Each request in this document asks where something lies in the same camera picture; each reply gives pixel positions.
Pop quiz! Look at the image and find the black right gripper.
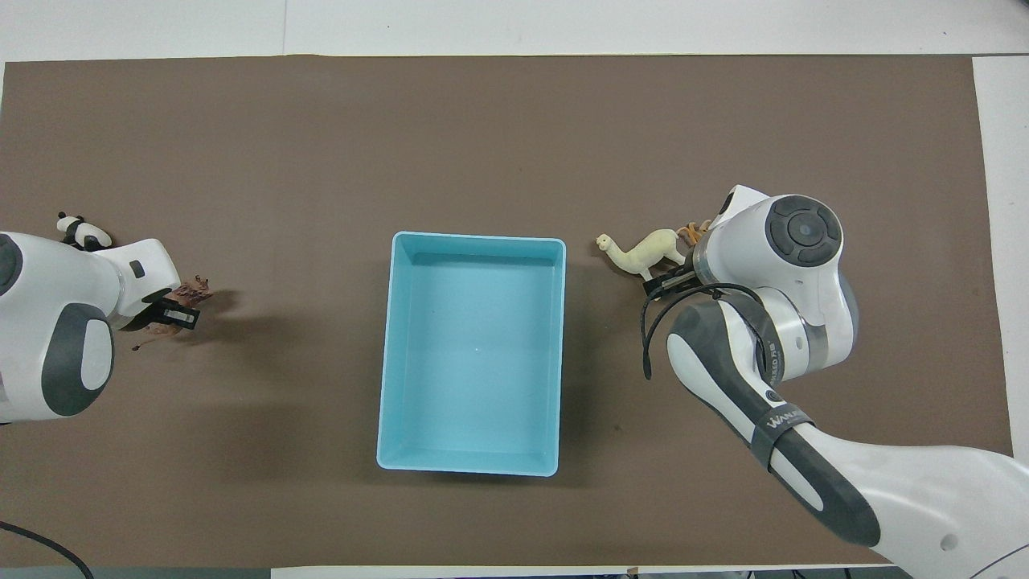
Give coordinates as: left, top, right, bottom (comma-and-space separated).
641, 265, 699, 303

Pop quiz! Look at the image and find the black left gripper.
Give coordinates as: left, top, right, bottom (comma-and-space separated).
121, 288, 200, 333

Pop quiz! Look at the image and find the brown lion toy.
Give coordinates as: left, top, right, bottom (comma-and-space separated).
131, 276, 215, 352

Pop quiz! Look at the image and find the cream alpaca toy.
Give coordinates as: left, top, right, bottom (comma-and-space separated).
596, 229, 689, 282

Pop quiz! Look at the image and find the black and white panda toy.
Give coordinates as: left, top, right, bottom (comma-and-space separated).
56, 212, 113, 252

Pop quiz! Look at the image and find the light blue storage box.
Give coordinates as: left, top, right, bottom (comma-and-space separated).
376, 231, 567, 478

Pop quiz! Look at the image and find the brown table mat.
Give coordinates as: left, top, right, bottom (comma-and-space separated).
0, 55, 1014, 568

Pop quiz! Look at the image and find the black cable with metal plug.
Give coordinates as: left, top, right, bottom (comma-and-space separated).
0, 521, 95, 579

